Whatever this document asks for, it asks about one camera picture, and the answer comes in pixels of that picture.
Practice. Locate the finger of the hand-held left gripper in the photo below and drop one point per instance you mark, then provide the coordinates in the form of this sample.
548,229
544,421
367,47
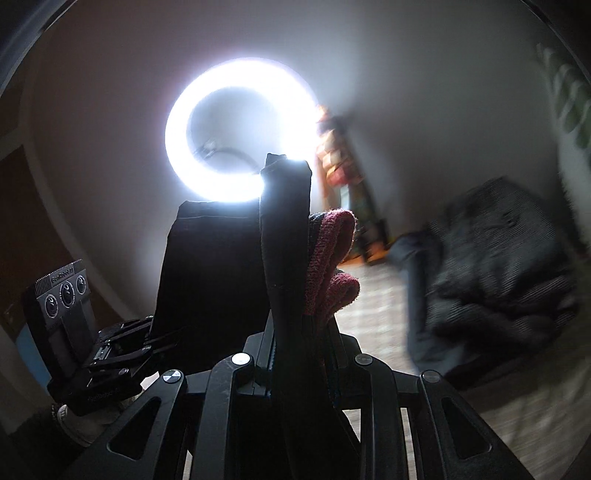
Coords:
134,357
127,333

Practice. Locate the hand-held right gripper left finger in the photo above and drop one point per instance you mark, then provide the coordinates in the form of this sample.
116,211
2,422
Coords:
261,369

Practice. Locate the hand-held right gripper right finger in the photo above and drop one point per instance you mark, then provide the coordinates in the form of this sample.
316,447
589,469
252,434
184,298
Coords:
369,392

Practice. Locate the black pants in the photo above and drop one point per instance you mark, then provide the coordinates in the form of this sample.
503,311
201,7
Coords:
217,267

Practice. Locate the orange patterned cloth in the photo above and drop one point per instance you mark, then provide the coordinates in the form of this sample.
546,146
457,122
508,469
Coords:
378,251

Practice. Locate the pile of dark clothes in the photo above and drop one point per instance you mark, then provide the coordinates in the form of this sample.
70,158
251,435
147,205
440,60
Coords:
498,277

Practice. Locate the colourful hanging ornament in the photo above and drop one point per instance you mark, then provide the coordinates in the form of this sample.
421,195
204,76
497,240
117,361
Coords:
330,152

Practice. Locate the green striped pillow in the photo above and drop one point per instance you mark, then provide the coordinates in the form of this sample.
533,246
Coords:
570,101

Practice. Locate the dark leaning frame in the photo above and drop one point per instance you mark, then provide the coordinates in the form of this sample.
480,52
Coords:
364,212

